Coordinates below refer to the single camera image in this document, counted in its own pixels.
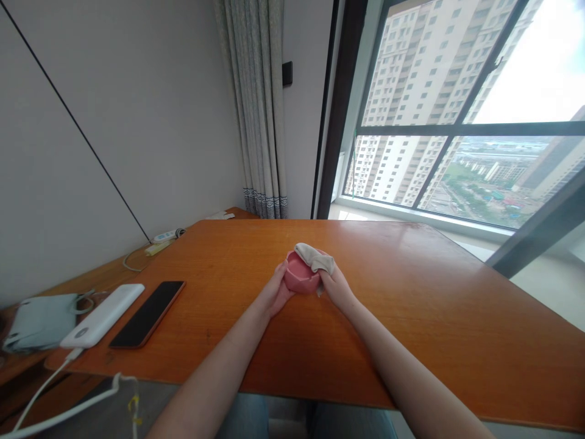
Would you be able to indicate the person's right hand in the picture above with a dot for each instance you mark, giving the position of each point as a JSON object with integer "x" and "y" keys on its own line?
{"x": 336, "y": 288}

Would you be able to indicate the person's left hand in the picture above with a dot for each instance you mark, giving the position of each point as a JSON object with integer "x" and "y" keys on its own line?
{"x": 277, "y": 292}

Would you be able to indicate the person's left thumb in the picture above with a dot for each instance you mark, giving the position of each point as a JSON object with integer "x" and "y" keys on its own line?
{"x": 279, "y": 273}

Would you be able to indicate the person's right fingers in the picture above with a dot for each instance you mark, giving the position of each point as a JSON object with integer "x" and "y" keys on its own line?
{"x": 323, "y": 280}

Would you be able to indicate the grey cleaning cloth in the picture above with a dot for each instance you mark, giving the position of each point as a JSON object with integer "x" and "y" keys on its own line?
{"x": 316, "y": 259}

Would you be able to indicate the pink faceted bowl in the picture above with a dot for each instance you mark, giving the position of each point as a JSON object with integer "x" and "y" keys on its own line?
{"x": 301, "y": 277}

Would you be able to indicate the white folded paper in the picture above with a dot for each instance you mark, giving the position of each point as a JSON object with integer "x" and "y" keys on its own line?
{"x": 220, "y": 214}

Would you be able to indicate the black smartphone with orange case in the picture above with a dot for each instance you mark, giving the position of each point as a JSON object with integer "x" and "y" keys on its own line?
{"x": 148, "y": 313}

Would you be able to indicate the person's legs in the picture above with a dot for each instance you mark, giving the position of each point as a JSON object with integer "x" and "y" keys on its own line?
{"x": 315, "y": 418}

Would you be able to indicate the patterned grey curtain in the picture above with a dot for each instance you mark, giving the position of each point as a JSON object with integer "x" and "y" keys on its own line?
{"x": 256, "y": 109}

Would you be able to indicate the white power bank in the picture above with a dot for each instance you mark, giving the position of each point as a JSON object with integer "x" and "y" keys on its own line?
{"x": 103, "y": 316}

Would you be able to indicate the large window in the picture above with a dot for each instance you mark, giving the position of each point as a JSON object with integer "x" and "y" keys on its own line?
{"x": 457, "y": 109}

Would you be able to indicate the light blue pouch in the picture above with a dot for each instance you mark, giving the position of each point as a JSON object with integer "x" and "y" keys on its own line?
{"x": 39, "y": 327}

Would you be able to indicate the black wall switch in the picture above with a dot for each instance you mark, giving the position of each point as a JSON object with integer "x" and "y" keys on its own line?
{"x": 287, "y": 74}

